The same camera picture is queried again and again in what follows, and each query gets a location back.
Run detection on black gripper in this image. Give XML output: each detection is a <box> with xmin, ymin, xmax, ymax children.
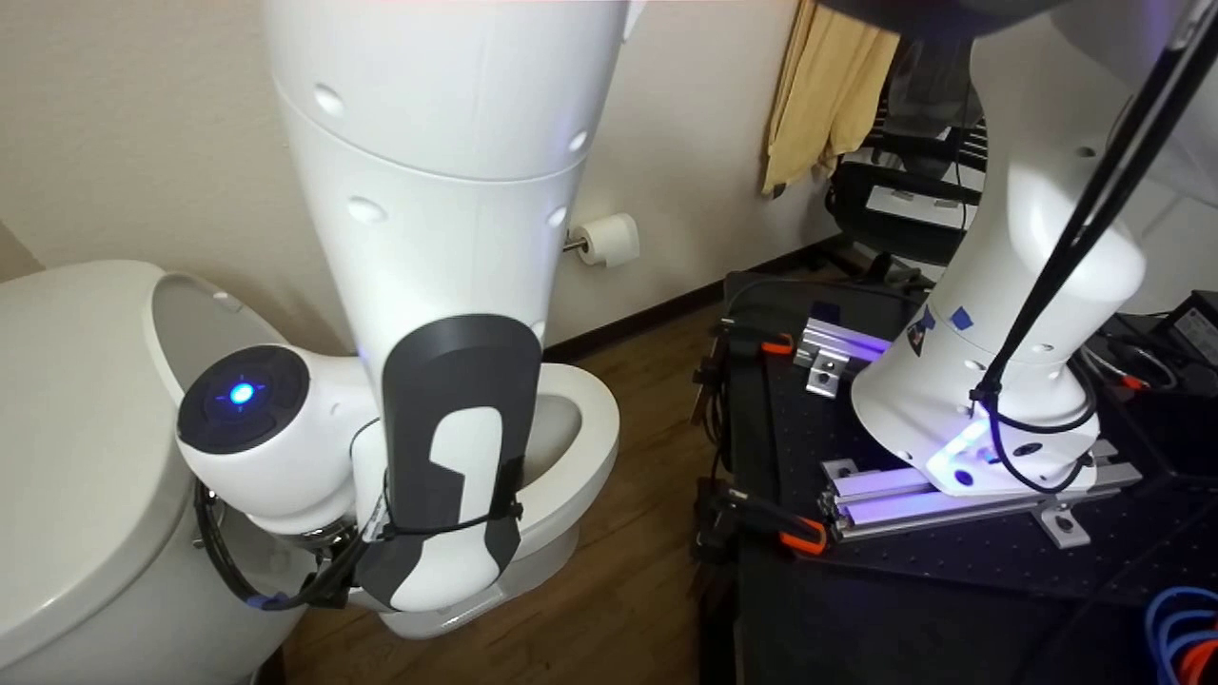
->
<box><xmin>297</xmin><ymin>529</ymin><xmax>385</xmax><ymax>609</ymax></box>

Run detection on small aluminium bracket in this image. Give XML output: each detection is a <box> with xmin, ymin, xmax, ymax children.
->
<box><xmin>792</xmin><ymin>318</ymin><xmax>894</xmax><ymax>403</ymax></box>

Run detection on orange cable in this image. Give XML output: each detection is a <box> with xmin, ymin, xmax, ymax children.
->
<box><xmin>1175</xmin><ymin>632</ymin><xmax>1218</xmax><ymax>685</ymax></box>

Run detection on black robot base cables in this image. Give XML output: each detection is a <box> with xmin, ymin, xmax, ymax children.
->
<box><xmin>962</xmin><ymin>25</ymin><xmax>1218</xmax><ymax>503</ymax></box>

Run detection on white toilet with tank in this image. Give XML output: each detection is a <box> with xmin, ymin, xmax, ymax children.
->
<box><xmin>0</xmin><ymin>259</ymin><xmax>609</xmax><ymax>685</ymax></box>

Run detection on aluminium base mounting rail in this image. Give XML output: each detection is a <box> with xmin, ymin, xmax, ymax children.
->
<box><xmin>819</xmin><ymin>434</ymin><xmax>1146</xmax><ymax>552</ymax></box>

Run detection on black electronics box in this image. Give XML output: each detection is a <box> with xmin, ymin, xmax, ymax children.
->
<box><xmin>1117</xmin><ymin>286</ymin><xmax>1218</xmax><ymax>424</ymax></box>

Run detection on black robot table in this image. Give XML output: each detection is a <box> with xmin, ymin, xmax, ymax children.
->
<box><xmin>694</xmin><ymin>267</ymin><xmax>1218</xmax><ymax>685</ymax></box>

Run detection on white toilet paper roll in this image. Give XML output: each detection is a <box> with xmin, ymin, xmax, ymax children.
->
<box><xmin>576</xmin><ymin>211</ymin><xmax>649</xmax><ymax>274</ymax></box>

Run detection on black equipment case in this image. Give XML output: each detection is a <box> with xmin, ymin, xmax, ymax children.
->
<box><xmin>822</xmin><ymin>25</ymin><xmax>995</xmax><ymax>272</ymax></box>

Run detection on red tipped wire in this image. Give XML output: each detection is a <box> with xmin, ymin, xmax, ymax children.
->
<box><xmin>1083</xmin><ymin>342</ymin><xmax>1175</xmax><ymax>401</ymax></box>

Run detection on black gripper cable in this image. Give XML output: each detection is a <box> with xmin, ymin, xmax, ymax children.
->
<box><xmin>187</xmin><ymin>486</ymin><xmax>385</xmax><ymax>616</ymax></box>

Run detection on white toilet lid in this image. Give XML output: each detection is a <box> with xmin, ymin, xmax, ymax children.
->
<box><xmin>147</xmin><ymin>272</ymin><xmax>307</xmax><ymax>411</ymax></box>

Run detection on orange black clamp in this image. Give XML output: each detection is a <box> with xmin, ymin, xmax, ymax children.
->
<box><xmin>715</xmin><ymin>320</ymin><xmax>798</xmax><ymax>365</ymax></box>
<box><xmin>694</xmin><ymin>482</ymin><xmax>833</xmax><ymax>562</ymax></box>

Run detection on blue coiled cable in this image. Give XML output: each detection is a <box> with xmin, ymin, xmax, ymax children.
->
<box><xmin>1140</xmin><ymin>583</ymin><xmax>1218</xmax><ymax>685</ymax></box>

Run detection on yellow hanging towel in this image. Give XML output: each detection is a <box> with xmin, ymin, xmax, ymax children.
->
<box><xmin>758</xmin><ymin>0</ymin><xmax>905</xmax><ymax>203</ymax></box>

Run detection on white toilet seat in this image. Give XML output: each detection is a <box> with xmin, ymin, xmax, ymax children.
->
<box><xmin>317</xmin><ymin>359</ymin><xmax>625</xmax><ymax>609</ymax></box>

